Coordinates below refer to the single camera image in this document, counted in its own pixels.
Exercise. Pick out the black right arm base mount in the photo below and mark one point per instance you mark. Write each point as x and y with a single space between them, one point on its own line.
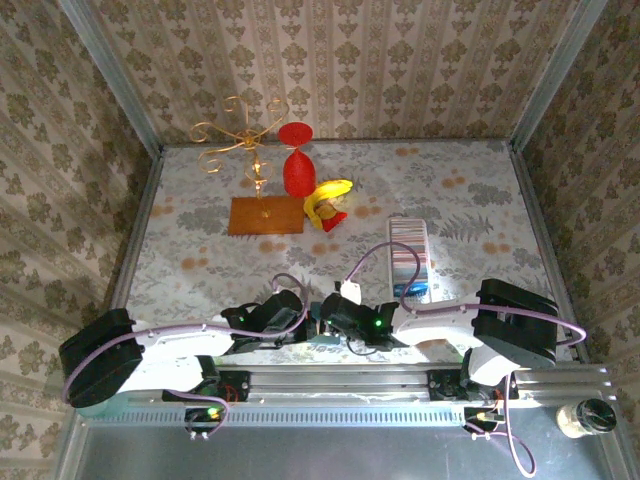
445 385

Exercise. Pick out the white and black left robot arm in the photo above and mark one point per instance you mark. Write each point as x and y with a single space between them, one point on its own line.
180 342

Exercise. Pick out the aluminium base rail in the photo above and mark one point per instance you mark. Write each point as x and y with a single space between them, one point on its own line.
350 382

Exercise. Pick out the red goblet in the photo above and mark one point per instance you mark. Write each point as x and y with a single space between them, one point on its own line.
299 172

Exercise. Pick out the glass jar with black lid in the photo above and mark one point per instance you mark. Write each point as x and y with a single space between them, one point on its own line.
595 415

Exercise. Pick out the slotted metal strip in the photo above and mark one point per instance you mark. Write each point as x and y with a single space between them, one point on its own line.
325 415

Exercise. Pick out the floral tablecloth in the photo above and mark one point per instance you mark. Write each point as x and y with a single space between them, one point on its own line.
450 165

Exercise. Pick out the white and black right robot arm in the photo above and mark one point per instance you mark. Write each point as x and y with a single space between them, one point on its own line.
435 325

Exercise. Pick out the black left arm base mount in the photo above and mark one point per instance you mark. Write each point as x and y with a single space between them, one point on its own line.
235 385

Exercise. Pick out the small red toy wedge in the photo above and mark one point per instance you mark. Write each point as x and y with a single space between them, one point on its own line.
334 221

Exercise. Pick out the small circuit board with LED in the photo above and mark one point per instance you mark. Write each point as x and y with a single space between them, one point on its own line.
207 414
482 416

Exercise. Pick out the yellow banana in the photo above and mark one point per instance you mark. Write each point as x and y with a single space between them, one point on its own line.
330 189

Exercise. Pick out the small beige toy piece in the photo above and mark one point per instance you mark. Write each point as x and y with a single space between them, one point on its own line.
331 207

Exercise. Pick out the blue credit card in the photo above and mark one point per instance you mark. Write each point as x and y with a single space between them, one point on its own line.
412 291

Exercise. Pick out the white ribbed rack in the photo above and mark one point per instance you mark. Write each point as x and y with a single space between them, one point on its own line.
407 240

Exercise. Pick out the teal card holder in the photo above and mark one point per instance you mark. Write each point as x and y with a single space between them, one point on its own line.
325 340

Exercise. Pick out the grey metal plate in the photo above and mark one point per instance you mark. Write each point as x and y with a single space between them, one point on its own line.
325 455

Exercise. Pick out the aluminium table edge rail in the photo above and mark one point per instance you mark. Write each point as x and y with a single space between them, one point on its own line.
545 240
132 250

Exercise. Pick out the aluminium frame post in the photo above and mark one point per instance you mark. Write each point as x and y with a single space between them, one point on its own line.
555 75
115 75

